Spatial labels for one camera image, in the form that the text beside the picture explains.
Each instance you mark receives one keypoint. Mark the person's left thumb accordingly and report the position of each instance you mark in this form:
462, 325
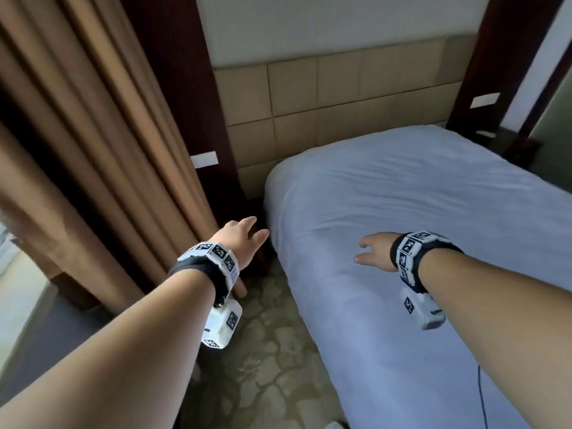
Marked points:
259, 241

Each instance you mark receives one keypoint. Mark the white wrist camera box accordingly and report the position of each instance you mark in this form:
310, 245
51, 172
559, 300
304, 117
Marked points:
422, 310
223, 323

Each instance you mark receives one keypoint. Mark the beige padded headboard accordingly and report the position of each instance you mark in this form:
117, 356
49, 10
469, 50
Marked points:
313, 107

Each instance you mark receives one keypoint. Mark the person's left hand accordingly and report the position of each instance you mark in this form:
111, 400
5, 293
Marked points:
232, 243

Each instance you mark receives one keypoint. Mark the person's left forearm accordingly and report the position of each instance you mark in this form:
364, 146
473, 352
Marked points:
116, 352

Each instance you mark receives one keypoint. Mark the person's right hand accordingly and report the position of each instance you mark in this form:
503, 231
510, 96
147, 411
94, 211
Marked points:
380, 252

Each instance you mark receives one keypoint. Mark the person's right thumb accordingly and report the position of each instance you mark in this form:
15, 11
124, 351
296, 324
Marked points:
363, 259

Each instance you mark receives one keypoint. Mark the brown curtain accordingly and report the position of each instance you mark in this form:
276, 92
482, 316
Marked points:
89, 142

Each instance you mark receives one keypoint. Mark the person's right forearm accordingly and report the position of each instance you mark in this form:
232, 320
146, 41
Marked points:
500, 317

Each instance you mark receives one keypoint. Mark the white wall switch plate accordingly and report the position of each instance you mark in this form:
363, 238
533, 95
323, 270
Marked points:
485, 100
204, 159

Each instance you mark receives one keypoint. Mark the bed with white sheet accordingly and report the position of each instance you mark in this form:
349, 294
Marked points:
402, 187

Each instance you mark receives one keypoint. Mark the dark wooden wall panel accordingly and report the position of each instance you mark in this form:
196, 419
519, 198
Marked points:
178, 62
496, 49

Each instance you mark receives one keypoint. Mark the black white marker wristband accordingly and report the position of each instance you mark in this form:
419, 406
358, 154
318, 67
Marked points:
413, 259
214, 261

